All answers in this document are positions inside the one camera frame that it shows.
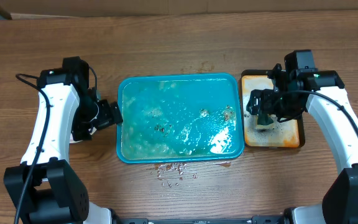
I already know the green yellow sponge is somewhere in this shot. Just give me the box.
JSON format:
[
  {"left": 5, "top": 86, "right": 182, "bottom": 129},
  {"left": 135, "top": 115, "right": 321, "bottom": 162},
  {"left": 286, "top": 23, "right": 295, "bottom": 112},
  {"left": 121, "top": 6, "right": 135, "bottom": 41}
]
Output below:
[{"left": 255, "top": 114, "right": 274, "bottom": 129}]

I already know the white plate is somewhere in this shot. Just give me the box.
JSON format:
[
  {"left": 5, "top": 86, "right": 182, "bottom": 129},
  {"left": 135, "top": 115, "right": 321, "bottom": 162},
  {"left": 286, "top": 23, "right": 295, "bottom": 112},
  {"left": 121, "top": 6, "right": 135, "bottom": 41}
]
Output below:
[{"left": 70, "top": 139, "right": 82, "bottom": 144}]

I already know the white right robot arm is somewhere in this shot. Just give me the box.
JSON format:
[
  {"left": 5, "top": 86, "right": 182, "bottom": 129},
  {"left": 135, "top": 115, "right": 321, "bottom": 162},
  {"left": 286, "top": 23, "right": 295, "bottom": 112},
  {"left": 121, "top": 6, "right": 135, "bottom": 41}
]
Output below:
[{"left": 241, "top": 65, "right": 358, "bottom": 223}]

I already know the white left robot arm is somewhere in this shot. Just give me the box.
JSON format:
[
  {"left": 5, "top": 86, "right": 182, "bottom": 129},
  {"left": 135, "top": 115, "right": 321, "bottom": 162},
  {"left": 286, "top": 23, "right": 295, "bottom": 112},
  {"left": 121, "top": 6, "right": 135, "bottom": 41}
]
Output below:
[{"left": 3, "top": 67, "right": 122, "bottom": 223}]

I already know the orange soapy tray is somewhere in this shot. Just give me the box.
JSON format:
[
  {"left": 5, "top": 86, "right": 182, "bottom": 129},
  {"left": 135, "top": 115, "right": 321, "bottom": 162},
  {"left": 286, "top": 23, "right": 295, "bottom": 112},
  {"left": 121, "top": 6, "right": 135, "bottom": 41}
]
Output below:
[{"left": 241, "top": 70, "right": 305, "bottom": 148}]

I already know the teal plastic tray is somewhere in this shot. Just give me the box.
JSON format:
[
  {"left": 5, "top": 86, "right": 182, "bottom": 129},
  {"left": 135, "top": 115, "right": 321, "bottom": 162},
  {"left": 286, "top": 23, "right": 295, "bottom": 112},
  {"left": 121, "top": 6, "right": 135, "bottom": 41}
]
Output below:
[{"left": 116, "top": 73, "right": 245, "bottom": 164}]

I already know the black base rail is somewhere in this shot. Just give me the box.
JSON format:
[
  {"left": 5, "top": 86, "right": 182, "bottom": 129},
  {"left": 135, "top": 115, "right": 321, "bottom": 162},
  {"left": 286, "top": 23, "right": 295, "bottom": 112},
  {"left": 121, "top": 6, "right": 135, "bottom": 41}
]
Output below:
[{"left": 82, "top": 205, "right": 326, "bottom": 224}]

